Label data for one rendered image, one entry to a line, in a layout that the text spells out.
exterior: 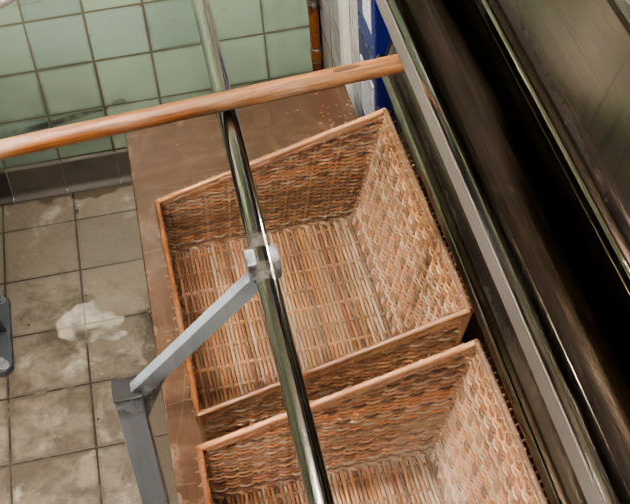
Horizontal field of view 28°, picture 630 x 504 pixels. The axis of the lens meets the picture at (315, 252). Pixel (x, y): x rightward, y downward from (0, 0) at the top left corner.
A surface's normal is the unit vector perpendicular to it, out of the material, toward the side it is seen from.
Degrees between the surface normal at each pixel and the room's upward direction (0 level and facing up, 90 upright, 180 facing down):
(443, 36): 12
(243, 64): 90
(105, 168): 90
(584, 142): 70
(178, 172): 0
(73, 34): 90
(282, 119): 0
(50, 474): 0
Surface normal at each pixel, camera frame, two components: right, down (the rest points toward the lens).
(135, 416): 0.19, 0.69
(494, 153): 0.14, -0.73
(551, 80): -0.94, -0.07
